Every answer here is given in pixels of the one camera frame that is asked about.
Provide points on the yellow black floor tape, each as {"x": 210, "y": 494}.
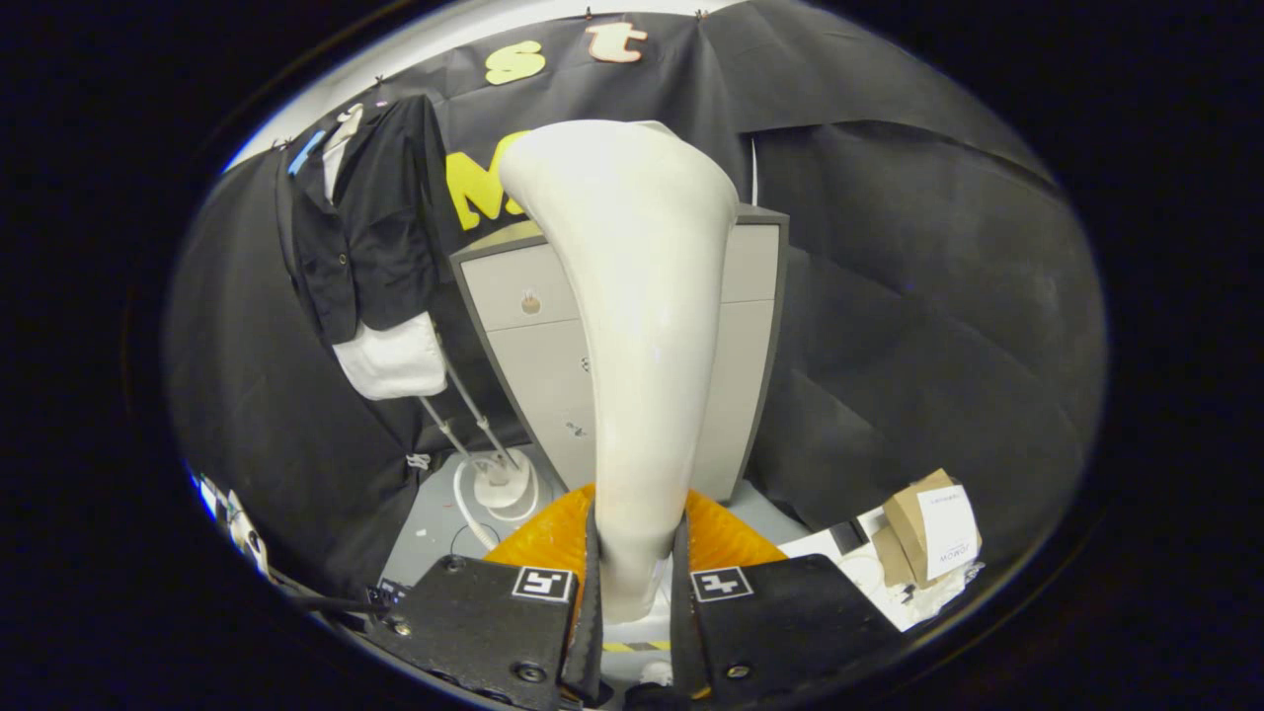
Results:
{"x": 632, "y": 647}

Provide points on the white garment steamer base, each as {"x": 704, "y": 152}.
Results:
{"x": 499, "y": 486}

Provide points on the black backdrop cloth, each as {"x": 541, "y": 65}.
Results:
{"x": 938, "y": 296}

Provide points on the white shirt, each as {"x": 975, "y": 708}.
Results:
{"x": 395, "y": 360}

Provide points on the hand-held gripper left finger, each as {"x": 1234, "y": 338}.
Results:
{"x": 474, "y": 622}

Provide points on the cream clothes hanger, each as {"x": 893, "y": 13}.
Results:
{"x": 348, "y": 118}

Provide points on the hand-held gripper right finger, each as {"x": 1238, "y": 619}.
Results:
{"x": 790, "y": 622}

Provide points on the metal steamer pole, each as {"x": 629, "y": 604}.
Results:
{"x": 449, "y": 434}
{"x": 481, "y": 420}

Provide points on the black blazer jacket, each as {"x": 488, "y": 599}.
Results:
{"x": 385, "y": 237}

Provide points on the brown cardboard box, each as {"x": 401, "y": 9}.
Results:
{"x": 908, "y": 523}

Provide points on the white garment steamer head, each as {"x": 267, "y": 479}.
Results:
{"x": 642, "y": 346}

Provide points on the grey cabinet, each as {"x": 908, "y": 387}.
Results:
{"x": 523, "y": 365}

